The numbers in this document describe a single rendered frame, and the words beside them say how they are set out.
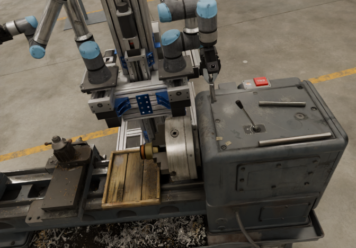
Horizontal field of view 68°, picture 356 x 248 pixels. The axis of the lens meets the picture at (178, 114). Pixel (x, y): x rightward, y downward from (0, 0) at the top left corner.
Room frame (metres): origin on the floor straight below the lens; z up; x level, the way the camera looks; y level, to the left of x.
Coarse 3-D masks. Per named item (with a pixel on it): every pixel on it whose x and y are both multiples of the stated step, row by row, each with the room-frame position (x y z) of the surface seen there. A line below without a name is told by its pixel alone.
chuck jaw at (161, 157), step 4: (164, 152) 0.83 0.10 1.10; (156, 156) 0.81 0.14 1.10; (160, 156) 0.81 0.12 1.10; (164, 156) 0.81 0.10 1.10; (156, 160) 0.81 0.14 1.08; (160, 160) 0.79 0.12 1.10; (164, 160) 0.78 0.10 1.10; (160, 164) 0.78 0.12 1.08; (164, 164) 0.76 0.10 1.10; (164, 168) 0.74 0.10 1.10; (164, 172) 0.73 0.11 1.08; (168, 172) 0.73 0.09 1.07; (172, 172) 0.71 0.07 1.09
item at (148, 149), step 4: (144, 144) 0.90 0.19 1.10; (148, 144) 0.88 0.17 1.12; (140, 148) 0.87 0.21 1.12; (144, 148) 0.87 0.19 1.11; (148, 148) 0.86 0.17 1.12; (152, 148) 0.86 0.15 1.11; (156, 148) 0.86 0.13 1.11; (140, 152) 0.85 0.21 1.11; (144, 152) 0.85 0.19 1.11; (148, 152) 0.84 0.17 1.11; (152, 152) 0.84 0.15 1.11; (156, 152) 0.84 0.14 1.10; (140, 156) 0.84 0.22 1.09; (144, 156) 0.84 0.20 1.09; (148, 156) 0.83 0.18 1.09; (152, 156) 0.83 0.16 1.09
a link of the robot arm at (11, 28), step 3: (12, 21) 1.51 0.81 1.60; (6, 24) 1.48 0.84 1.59; (9, 24) 1.48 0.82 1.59; (12, 24) 1.49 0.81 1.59; (6, 27) 1.48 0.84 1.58; (9, 27) 1.47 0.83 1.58; (12, 27) 1.48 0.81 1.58; (15, 27) 1.48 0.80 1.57; (9, 30) 1.47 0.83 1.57; (12, 30) 1.47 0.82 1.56; (15, 30) 1.47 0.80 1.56; (12, 33) 1.47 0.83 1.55; (15, 33) 1.48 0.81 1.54; (18, 33) 1.48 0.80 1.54
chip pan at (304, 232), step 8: (256, 232) 0.60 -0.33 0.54; (264, 232) 0.60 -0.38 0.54; (272, 232) 0.59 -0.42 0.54; (280, 232) 0.58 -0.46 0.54; (288, 232) 0.58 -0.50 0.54; (296, 232) 0.57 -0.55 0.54; (304, 232) 0.56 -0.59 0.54; (312, 232) 0.55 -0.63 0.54; (208, 240) 0.60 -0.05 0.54; (216, 240) 0.60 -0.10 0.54; (224, 240) 0.59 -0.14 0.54; (232, 240) 0.58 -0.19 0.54; (240, 240) 0.58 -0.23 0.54; (256, 240) 0.56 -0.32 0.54; (264, 240) 0.55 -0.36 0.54
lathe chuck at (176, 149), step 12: (168, 120) 0.92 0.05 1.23; (180, 120) 0.90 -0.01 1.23; (168, 132) 0.83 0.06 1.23; (180, 132) 0.82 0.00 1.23; (168, 144) 0.78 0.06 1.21; (180, 144) 0.77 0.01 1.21; (168, 156) 0.74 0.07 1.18; (180, 156) 0.73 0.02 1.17; (168, 168) 0.72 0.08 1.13; (180, 168) 0.71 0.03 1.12
